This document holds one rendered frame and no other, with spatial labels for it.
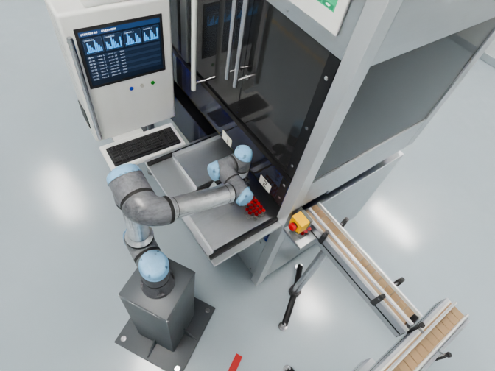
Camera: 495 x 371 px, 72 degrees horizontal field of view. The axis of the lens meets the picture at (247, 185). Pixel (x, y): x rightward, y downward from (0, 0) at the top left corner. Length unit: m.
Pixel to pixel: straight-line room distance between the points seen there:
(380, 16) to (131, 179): 0.84
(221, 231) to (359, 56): 1.01
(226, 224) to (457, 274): 2.11
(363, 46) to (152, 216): 0.78
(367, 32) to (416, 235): 2.41
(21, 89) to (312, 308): 3.24
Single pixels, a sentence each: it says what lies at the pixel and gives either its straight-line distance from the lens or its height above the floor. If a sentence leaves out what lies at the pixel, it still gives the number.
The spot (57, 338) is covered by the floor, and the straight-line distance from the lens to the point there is 2.53.
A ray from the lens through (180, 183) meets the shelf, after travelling 1.80.
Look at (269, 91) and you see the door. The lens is 1.39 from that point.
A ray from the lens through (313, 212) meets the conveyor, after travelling 1.71.
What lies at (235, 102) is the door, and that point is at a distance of 1.64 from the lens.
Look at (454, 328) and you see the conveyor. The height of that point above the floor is 0.97.
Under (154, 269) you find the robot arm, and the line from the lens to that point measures 1.44.
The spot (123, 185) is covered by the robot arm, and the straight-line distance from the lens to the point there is 1.14.
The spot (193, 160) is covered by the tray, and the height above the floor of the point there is 0.88.
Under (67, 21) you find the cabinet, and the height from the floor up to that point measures 1.52.
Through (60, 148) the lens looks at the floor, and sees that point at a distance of 3.29.
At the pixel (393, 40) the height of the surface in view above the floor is 1.87.
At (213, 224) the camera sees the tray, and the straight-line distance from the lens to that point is 1.67.
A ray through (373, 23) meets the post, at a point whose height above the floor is 1.94.
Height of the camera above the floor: 2.35
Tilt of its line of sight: 54 degrees down
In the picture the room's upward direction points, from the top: 13 degrees clockwise
